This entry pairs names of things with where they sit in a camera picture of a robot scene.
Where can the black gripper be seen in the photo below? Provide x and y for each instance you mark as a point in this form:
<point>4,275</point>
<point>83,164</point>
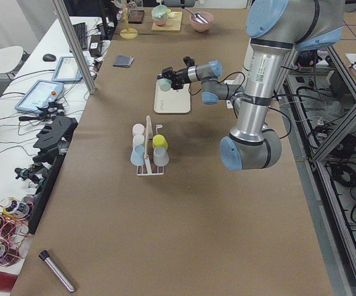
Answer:
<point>182,74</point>

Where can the blue teach pendant near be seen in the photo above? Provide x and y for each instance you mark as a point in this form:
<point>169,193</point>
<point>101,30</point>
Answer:
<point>39,96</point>

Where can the aluminium frame post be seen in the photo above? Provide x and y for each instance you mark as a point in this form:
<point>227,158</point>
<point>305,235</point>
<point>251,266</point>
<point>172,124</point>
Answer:
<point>71,38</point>

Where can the grey folded cloth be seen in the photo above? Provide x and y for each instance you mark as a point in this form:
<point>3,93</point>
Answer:
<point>123,61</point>

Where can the light blue cup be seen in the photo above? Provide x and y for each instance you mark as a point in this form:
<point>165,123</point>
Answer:
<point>137,156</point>

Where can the wooden mug tree stand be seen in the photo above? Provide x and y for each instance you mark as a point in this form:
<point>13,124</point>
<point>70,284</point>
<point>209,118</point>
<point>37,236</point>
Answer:
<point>127,32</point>

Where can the white wire cup rack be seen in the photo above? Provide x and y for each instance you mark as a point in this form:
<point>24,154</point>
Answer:
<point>148,169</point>

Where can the cream rabbit tray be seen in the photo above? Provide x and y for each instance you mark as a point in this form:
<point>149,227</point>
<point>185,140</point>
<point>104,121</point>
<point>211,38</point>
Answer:
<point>172,101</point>

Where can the cream white cup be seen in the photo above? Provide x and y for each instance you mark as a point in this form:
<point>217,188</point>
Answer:
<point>138,140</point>

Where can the black keyboard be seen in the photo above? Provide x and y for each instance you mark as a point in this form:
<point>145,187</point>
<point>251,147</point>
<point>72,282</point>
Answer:
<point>80,30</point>

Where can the black metal tube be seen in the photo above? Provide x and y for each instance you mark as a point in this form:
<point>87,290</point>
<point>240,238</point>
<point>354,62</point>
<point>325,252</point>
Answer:
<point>59,274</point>

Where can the stacked green bowls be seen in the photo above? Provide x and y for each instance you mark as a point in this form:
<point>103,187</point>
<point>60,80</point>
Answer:
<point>160,15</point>

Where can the pink cup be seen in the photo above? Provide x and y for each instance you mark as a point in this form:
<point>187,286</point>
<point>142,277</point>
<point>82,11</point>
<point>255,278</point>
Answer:
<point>138,129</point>

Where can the wooden cutting board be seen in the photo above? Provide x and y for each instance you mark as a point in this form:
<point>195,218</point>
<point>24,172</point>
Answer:
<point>172,25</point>

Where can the black tray with glasses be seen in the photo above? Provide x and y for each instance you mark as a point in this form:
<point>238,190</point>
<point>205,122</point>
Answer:
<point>136,17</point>

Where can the black computer mouse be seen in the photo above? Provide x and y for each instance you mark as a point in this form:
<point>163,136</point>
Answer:
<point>49,58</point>

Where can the blue teach pendant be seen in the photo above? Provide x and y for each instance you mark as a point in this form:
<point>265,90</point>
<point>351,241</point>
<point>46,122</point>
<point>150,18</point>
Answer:
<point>67,71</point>
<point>39,96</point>

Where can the grey cup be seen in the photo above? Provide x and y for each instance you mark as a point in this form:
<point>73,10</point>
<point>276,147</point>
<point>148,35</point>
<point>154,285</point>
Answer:
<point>160,156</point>

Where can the green cup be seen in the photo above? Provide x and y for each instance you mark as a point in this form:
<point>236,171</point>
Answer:
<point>164,84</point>

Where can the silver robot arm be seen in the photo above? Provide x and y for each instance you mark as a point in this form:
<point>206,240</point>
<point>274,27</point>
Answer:
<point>275,28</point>

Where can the blue teach pendant far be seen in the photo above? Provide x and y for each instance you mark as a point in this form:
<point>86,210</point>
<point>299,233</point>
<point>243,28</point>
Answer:
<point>67,71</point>

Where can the yellow cup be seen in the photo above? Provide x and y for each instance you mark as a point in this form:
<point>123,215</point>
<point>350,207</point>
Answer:
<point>159,141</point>

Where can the metal ice scoop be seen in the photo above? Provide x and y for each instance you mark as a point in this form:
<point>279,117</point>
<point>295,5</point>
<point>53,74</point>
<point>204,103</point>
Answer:
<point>198,17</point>

